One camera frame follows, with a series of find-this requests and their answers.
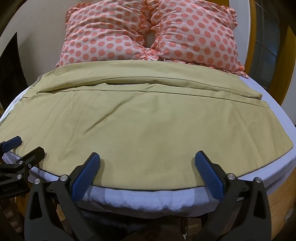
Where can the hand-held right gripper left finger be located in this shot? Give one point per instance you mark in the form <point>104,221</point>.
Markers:
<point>85,177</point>

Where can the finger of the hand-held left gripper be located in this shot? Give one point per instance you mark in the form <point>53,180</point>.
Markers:
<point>32,157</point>
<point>12,142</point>

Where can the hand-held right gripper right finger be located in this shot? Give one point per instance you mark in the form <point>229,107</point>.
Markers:
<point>210,177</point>

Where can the olive green bed sheet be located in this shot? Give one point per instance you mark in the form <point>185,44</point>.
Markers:
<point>143,129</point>

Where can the bed with white sheet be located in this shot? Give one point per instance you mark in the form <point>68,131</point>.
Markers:
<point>129,199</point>

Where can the dark panel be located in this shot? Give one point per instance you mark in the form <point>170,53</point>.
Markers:
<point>11,76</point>

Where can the pink polka dot pillow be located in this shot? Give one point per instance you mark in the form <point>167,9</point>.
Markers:
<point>104,32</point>
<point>196,34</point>

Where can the yellow framed window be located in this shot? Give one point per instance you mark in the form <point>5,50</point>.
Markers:
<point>268,46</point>

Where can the wooden bed frame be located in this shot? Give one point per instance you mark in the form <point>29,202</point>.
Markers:
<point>282,204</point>

